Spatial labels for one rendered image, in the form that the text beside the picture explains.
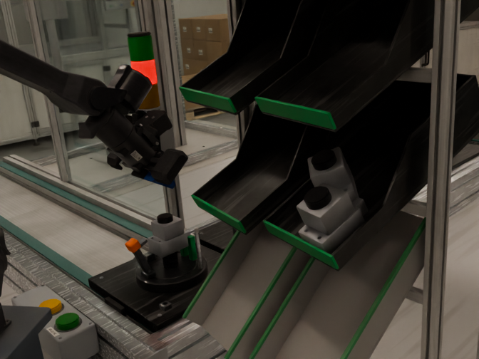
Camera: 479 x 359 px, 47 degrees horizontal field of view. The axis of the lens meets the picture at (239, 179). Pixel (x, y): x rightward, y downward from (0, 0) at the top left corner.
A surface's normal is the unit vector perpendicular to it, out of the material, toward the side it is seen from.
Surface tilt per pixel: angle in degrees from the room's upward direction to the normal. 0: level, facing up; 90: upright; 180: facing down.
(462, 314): 0
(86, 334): 90
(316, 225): 115
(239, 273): 45
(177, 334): 0
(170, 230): 90
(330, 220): 90
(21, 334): 0
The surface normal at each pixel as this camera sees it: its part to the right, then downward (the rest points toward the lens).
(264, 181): -0.43, -0.75
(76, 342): 0.68, 0.20
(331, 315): -0.65, -0.49
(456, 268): -0.07, -0.94
